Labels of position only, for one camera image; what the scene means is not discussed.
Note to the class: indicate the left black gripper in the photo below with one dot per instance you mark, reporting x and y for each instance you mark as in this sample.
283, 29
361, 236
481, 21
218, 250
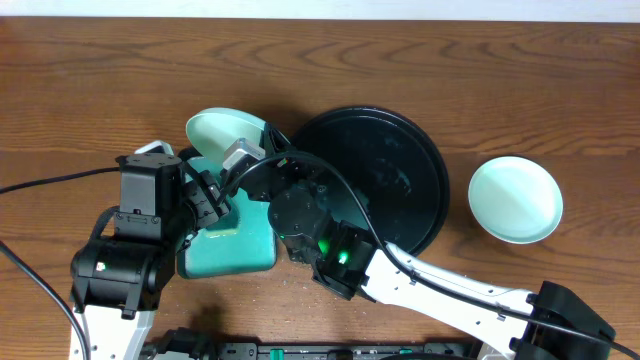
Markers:
204, 201

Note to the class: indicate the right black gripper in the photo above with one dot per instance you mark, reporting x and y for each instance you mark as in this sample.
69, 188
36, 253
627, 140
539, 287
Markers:
279, 163

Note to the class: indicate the green yellow sponge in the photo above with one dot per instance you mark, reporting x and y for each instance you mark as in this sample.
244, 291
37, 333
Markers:
227, 225

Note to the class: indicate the mint green plate top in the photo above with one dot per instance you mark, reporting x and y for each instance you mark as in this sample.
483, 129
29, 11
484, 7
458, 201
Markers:
213, 130

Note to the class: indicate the mint green plate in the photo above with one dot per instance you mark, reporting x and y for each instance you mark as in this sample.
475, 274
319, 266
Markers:
213, 130
515, 200

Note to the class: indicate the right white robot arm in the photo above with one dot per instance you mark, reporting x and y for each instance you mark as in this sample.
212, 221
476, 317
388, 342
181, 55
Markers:
321, 221

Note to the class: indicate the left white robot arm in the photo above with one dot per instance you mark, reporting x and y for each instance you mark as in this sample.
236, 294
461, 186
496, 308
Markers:
130, 256

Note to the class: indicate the green rectangular water tray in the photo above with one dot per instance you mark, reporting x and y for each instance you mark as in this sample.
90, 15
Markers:
251, 249

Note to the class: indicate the round black tray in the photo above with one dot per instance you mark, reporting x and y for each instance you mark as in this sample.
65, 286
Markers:
391, 164

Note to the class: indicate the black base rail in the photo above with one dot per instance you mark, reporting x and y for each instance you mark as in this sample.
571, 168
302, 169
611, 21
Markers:
186, 344

